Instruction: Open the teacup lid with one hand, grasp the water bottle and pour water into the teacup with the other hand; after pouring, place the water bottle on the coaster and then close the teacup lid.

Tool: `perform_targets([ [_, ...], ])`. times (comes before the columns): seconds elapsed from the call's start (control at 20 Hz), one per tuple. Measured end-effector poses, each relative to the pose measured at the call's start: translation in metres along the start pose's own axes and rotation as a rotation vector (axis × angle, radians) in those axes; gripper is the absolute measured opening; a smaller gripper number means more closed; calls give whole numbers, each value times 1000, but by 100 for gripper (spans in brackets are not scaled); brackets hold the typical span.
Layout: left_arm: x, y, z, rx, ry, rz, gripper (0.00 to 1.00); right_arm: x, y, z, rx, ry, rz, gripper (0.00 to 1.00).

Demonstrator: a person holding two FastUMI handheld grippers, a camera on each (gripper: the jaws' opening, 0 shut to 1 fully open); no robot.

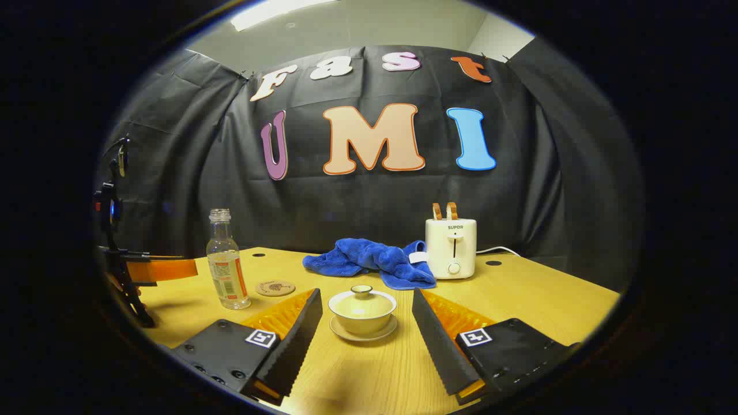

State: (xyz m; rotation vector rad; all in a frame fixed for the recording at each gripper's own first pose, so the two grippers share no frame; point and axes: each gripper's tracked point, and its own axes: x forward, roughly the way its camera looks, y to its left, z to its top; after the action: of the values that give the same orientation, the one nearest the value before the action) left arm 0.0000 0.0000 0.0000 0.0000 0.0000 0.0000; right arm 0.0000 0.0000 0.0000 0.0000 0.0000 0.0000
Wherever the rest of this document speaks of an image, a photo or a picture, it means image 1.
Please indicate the toast bread slice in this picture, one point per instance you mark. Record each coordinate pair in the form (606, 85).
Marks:
(437, 211)
(452, 210)

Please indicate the black backdrop cloth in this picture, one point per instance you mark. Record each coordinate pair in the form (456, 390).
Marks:
(369, 202)

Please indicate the cream ceramic teacup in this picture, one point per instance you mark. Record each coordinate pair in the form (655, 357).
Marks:
(362, 324)

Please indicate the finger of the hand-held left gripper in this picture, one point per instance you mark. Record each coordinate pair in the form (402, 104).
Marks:
(164, 270)

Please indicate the clear plastic water bottle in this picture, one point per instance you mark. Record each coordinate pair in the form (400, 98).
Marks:
(228, 271)

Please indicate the cream teacup lid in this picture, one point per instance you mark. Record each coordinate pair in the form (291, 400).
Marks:
(362, 302)

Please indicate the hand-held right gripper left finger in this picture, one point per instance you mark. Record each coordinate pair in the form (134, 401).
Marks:
(295, 343)

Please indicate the round cork coaster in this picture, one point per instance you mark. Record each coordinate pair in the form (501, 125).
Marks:
(275, 288)

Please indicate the cream ceramic saucer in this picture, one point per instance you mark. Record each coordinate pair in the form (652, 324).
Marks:
(363, 336)

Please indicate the blue towel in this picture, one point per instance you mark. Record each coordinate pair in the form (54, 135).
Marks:
(369, 258)

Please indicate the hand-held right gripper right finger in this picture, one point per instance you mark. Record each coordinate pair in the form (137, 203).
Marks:
(438, 346)

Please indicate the white toaster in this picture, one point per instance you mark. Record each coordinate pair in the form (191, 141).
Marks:
(451, 248)

